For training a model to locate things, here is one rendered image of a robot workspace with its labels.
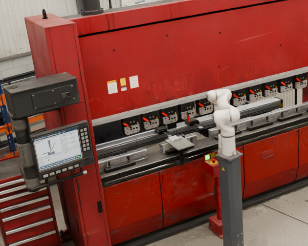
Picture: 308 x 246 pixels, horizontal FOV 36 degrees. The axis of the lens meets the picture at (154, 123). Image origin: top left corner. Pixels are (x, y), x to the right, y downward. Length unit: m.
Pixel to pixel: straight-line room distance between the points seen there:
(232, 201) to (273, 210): 1.04
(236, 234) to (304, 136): 1.51
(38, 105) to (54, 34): 0.60
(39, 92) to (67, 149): 0.49
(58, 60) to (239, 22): 1.86
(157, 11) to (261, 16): 1.15
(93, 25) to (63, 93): 0.78
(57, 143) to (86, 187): 0.74
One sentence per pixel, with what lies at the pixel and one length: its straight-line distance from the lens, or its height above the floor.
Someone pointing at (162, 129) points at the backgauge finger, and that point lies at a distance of 4.83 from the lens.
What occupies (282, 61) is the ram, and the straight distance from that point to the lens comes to 5.16.
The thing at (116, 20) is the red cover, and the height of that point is 2.23.
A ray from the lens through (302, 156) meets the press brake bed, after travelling 5.58.
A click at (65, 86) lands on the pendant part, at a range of 3.55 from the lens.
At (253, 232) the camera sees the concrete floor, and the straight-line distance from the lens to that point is 5.00.
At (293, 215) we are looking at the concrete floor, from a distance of 5.28.
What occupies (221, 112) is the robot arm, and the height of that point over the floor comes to 1.41.
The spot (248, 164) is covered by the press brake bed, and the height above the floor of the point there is 0.53.
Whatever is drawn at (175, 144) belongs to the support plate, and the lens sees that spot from 4.54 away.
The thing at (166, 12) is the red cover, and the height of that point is 2.22.
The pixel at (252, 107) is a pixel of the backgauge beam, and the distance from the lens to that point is 5.41.
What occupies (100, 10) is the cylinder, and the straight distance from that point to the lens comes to 4.16.
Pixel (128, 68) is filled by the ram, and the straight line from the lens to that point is 4.26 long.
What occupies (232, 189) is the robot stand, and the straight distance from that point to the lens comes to 4.32.
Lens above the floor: 2.83
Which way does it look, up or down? 21 degrees down
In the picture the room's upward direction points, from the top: 6 degrees counter-clockwise
